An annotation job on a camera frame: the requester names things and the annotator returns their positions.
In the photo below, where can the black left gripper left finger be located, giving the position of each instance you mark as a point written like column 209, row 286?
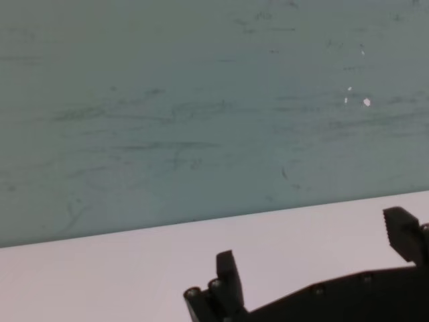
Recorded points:
column 228, row 275

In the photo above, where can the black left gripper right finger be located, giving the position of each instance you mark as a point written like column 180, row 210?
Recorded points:
column 407, row 234

